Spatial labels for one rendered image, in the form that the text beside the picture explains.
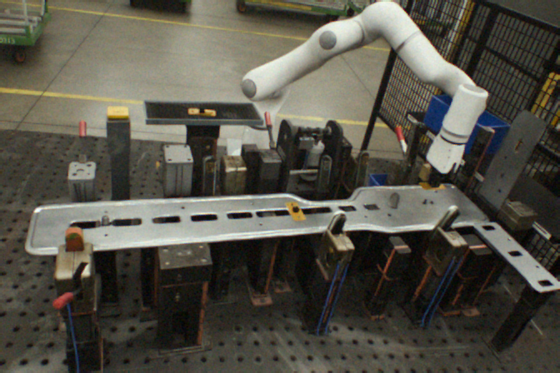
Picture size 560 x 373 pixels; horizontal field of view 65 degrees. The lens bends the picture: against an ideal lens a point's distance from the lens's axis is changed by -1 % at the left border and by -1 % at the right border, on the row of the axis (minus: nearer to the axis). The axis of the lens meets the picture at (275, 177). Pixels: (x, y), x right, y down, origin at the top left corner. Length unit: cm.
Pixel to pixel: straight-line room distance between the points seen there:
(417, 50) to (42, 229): 112
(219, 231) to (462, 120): 76
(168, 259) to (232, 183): 37
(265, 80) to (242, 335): 88
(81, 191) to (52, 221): 12
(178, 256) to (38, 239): 34
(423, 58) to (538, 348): 100
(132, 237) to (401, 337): 87
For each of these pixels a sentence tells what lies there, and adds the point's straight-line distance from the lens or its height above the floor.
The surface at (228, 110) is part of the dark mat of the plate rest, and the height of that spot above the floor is 116.
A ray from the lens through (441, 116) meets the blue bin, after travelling 203.
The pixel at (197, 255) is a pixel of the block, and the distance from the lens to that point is 109.
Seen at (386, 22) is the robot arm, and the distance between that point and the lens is 141.
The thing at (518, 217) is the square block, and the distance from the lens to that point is 160.
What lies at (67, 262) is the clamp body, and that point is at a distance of 105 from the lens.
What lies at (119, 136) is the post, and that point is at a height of 109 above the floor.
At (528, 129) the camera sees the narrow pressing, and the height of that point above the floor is 129.
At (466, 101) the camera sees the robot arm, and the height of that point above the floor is 138.
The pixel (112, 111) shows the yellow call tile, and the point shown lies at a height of 116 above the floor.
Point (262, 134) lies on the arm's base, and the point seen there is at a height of 96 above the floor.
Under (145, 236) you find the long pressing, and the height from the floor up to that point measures 100.
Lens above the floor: 178
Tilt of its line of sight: 32 degrees down
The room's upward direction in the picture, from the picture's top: 11 degrees clockwise
